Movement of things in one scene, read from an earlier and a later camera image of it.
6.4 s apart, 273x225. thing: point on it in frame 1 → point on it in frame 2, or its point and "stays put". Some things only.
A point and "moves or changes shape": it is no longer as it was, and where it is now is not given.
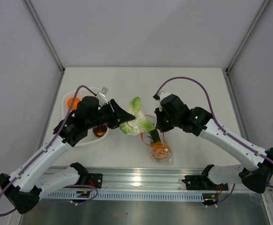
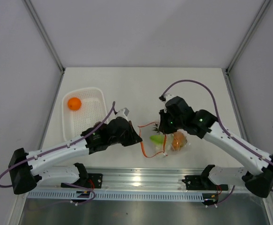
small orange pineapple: x=160 y=150 → x=179 y=140
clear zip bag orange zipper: x=162 y=149 moves or changes shape
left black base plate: x=95 y=180 stays put
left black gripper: x=118 y=116 → x=136 y=138
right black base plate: x=201 y=183 stays put
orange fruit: x=69 y=102 stays put
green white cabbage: x=140 y=123 → x=158 y=139
